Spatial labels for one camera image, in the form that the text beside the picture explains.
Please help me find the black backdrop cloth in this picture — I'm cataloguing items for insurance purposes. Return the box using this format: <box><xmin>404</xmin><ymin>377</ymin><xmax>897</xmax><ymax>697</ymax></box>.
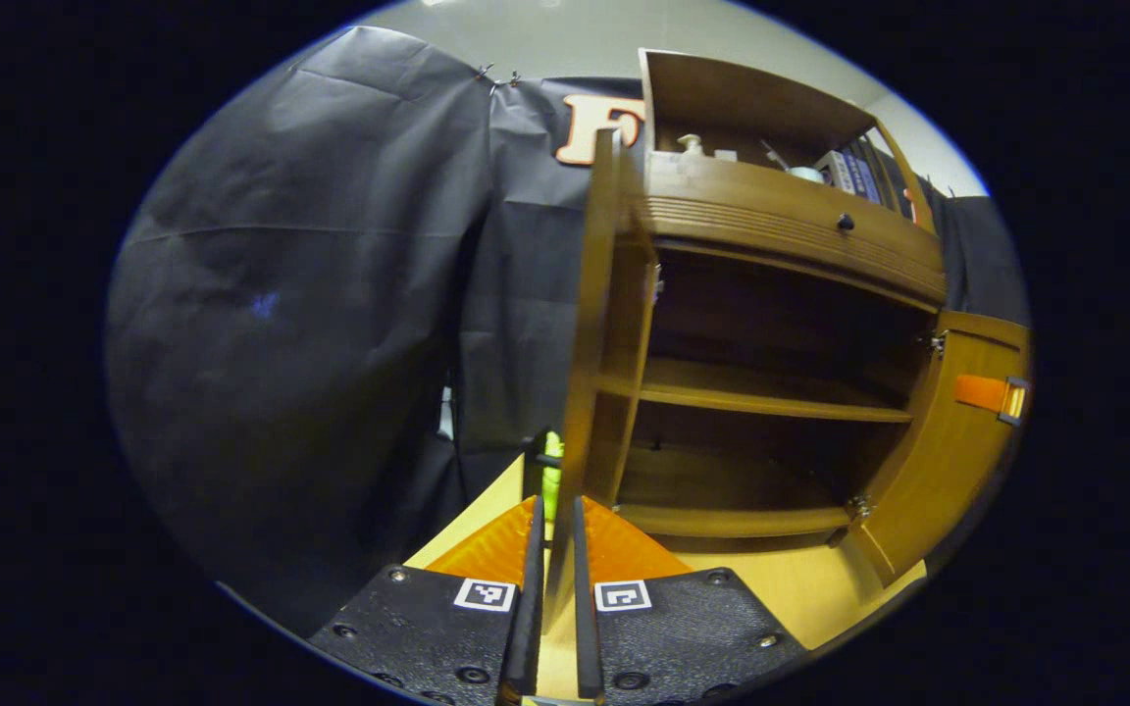
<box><xmin>106</xmin><ymin>25</ymin><xmax>1032</xmax><ymax>638</ymax></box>

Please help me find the dark blue spine book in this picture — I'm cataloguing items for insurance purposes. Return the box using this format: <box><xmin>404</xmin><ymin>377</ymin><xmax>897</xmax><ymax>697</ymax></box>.
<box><xmin>840</xmin><ymin>147</ymin><xmax>875</xmax><ymax>202</ymax></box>

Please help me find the grey spine book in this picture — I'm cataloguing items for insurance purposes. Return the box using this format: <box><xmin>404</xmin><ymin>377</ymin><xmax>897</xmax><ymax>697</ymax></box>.
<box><xmin>859</xmin><ymin>145</ymin><xmax>888</xmax><ymax>207</ymax></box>

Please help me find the wooden cabinet door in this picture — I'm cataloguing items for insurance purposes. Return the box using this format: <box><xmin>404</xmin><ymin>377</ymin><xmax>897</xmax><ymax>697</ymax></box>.
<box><xmin>845</xmin><ymin>309</ymin><xmax>1032</xmax><ymax>589</ymax></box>
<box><xmin>543</xmin><ymin>127</ymin><xmax>659</xmax><ymax>629</ymax></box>

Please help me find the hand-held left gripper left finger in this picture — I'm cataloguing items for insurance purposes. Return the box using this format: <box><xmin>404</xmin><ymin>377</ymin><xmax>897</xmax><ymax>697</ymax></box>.
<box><xmin>308</xmin><ymin>495</ymin><xmax>546</xmax><ymax>706</ymax></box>

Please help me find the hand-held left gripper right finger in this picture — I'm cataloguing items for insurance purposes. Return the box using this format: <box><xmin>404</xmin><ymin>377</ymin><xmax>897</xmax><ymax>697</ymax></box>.
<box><xmin>571</xmin><ymin>496</ymin><xmax>811</xmax><ymax>705</ymax></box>

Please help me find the yellow-green object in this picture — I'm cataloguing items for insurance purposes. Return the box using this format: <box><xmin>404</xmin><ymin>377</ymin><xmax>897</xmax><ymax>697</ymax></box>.
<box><xmin>542</xmin><ymin>431</ymin><xmax>564</xmax><ymax>521</ymax></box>

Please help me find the wooden double-door shoe cabinet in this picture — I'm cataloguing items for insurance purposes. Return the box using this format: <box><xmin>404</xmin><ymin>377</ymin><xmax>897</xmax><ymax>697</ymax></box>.
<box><xmin>565</xmin><ymin>49</ymin><xmax>1032</xmax><ymax>589</ymax></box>

